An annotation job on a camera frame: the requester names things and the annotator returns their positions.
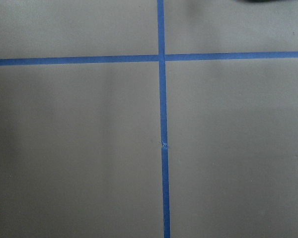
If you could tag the long blue tape strip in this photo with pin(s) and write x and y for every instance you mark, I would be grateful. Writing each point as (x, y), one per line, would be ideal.
(163, 119)

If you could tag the crosswise blue tape strip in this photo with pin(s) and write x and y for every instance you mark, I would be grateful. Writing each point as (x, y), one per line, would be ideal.
(149, 58)

